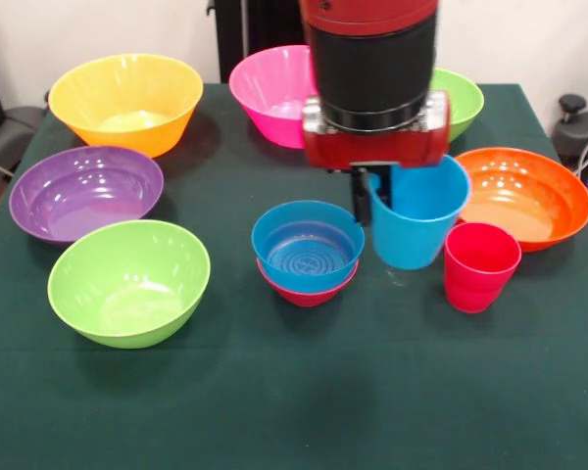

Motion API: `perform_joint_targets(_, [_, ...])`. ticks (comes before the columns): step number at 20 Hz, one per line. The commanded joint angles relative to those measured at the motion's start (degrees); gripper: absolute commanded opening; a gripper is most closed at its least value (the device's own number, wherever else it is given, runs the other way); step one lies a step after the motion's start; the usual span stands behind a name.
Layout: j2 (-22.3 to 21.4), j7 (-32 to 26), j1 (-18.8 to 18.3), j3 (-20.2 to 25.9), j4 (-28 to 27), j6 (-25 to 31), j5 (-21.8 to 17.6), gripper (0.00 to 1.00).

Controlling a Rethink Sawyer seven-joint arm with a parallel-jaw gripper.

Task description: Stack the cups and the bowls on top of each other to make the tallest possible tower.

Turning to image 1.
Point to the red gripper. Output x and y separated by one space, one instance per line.
372 147

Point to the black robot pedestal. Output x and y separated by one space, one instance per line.
264 29

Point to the black floor stand base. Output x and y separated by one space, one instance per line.
578 132

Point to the shallow orange plastic bowl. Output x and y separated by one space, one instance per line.
529 201

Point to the red plastic cup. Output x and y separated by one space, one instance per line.
475 284

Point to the large pink plastic bowl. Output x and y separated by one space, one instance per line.
274 83

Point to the small red plastic bowl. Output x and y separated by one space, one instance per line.
308 297

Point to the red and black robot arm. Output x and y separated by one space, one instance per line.
372 59

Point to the dark green table cloth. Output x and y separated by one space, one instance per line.
294 391

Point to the light green plastic bowl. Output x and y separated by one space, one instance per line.
463 108
127 279

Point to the blue plastic cup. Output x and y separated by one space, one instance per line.
411 235

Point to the shallow purple plastic bowl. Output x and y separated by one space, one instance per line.
83 191

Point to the small blue plastic bowl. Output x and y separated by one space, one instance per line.
308 245

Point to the large yellow-orange plastic bowl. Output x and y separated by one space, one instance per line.
127 83

